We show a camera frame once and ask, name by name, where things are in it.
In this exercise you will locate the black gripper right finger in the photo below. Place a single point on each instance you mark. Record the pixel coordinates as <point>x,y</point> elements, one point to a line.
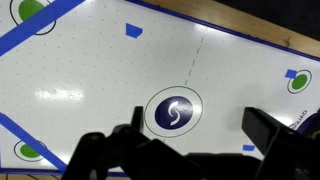
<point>276,143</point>

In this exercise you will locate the white air hockey table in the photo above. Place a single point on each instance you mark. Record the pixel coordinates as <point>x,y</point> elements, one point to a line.
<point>100,83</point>

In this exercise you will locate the long blue tape strip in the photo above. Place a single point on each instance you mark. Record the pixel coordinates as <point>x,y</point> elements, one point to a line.
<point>33,141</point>
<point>33,23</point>

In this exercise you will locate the small blue tape piece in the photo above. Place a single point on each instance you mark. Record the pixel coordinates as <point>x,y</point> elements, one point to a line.
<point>248,147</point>
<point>291,74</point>
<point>133,30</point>

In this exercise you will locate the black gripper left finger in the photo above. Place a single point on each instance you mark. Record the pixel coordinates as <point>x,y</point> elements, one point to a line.
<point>133,156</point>

